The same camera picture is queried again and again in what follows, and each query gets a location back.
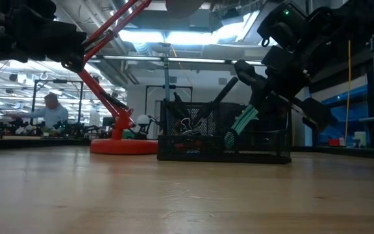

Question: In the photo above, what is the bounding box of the black aluminium table frame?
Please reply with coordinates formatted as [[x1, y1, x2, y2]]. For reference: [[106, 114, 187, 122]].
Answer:
[[0, 136, 374, 161]]

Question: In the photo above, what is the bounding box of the black marker pen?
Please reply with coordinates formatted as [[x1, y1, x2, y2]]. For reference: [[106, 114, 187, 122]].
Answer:
[[206, 76, 239, 113]]

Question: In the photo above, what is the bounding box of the black mesh desk organizer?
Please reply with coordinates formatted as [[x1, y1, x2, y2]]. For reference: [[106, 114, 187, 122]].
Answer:
[[156, 99, 292, 164]]

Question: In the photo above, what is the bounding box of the green sticky note pad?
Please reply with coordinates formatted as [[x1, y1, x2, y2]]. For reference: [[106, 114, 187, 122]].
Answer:
[[224, 104, 260, 151]]

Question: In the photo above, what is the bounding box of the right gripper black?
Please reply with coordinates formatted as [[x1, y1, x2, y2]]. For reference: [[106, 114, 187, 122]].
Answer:
[[234, 45, 338, 131]]

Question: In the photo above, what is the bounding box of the black background station frame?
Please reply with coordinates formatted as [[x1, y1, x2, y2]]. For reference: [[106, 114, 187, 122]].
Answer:
[[145, 84, 193, 140], [32, 79, 84, 139]]

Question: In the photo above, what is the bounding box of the long ceiling light strip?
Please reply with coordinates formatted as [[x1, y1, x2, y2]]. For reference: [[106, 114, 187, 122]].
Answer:
[[89, 54, 266, 66]]

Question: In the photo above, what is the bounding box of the person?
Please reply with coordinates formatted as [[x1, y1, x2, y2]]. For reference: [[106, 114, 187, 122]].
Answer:
[[11, 93, 69, 136]]

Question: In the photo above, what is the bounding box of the red eraser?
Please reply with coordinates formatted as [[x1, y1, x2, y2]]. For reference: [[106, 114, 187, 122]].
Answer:
[[175, 141, 204, 152]]

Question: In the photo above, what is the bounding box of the yellow hanging cable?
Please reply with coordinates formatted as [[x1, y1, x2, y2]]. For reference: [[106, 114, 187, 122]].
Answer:
[[345, 38, 352, 144]]

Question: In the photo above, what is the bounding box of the black binder clip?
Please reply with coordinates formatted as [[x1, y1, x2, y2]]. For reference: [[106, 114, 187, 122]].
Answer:
[[179, 117, 204, 136]]

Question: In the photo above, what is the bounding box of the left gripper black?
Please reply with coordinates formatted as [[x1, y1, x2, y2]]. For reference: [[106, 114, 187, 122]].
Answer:
[[11, 6, 88, 74]]

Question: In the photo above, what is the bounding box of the red desk lamp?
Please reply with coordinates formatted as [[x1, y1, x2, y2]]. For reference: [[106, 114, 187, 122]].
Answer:
[[76, 0, 206, 155]]

